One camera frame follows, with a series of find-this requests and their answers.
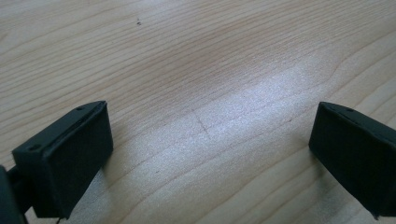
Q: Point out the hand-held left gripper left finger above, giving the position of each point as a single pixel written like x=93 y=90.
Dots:
x=67 y=158

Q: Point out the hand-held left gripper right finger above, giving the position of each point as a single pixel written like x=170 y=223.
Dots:
x=355 y=161

